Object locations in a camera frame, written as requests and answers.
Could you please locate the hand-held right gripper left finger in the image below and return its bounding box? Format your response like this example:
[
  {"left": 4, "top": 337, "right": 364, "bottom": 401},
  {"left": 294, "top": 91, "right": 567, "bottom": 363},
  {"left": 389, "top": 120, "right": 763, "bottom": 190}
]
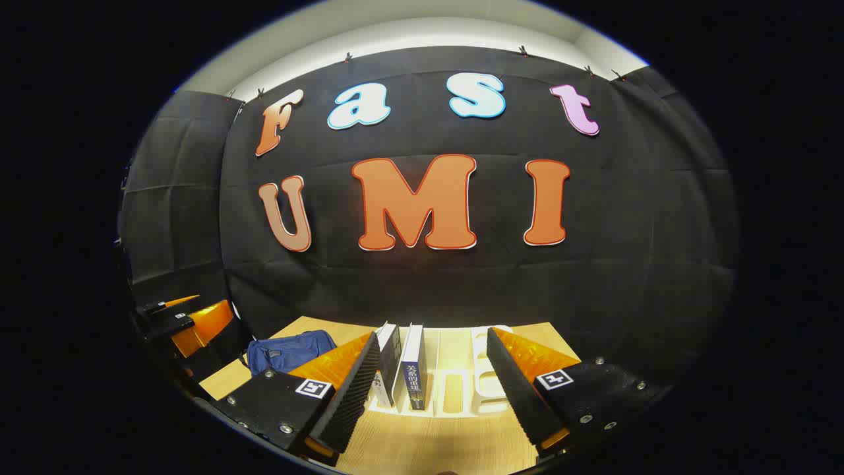
[{"left": 214, "top": 331, "right": 383, "bottom": 468}]

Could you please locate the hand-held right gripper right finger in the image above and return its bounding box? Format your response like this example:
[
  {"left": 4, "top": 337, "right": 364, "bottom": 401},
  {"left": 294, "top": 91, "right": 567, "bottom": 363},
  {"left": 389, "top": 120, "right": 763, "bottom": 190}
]
[{"left": 486, "top": 327, "right": 673, "bottom": 464}]

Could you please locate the white book dark spine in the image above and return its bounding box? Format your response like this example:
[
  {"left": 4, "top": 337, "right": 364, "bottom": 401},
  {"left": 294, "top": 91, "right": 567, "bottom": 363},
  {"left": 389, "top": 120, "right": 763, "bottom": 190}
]
[{"left": 371, "top": 321, "right": 403, "bottom": 408}]

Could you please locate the white bookshelf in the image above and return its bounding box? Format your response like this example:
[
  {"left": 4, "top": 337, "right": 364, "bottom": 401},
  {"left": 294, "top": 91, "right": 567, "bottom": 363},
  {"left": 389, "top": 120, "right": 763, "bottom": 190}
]
[{"left": 366, "top": 323, "right": 522, "bottom": 418}]

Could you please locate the white book blue spine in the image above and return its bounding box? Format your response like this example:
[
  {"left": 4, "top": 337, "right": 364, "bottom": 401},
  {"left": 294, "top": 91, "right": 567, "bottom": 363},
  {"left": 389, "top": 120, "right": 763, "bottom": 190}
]
[{"left": 400, "top": 323, "right": 428, "bottom": 412}]

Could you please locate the blue schoolbag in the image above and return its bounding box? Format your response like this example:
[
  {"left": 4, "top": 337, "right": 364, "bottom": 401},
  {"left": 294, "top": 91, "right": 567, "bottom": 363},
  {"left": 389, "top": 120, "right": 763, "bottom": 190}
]
[{"left": 245, "top": 330, "right": 338, "bottom": 377}]

